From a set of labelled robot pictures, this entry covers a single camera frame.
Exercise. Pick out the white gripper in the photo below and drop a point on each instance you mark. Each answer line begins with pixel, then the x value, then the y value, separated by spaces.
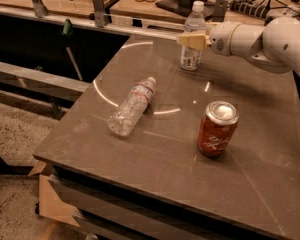
pixel 219 39

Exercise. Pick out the blue label plastic bottle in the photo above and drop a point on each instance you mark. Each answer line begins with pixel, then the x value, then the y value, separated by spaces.
pixel 190 58

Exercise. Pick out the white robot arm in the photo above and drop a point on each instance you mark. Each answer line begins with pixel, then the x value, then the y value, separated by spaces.
pixel 274 48

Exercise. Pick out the clear crushed water bottle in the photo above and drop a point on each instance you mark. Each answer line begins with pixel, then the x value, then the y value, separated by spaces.
pixel 132 108

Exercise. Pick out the black monitor stand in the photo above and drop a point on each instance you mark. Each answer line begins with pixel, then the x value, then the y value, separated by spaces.
pixel 180 7

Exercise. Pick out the black power strip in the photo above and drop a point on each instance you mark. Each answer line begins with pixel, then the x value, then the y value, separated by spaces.
pixel 250 9

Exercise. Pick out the red soda can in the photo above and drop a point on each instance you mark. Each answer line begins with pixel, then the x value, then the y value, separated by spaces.
pixel 217 126

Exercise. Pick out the right metal bracket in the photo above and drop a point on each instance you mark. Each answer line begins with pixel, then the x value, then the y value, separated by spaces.
pixel 220 9

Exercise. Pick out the metal bracket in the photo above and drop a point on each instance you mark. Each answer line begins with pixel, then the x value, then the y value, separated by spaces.
pixel 40 9
pixel 99 13
pixel 220 9

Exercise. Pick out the middle metal bracket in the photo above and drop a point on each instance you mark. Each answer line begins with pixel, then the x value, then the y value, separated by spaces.
pixel 99 13

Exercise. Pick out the left metal bracket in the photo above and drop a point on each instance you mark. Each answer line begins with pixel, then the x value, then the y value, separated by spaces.
pixel 40 9

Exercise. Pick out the aluminium frame rail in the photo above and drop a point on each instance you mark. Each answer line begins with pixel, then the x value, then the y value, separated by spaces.
pixel 42 82

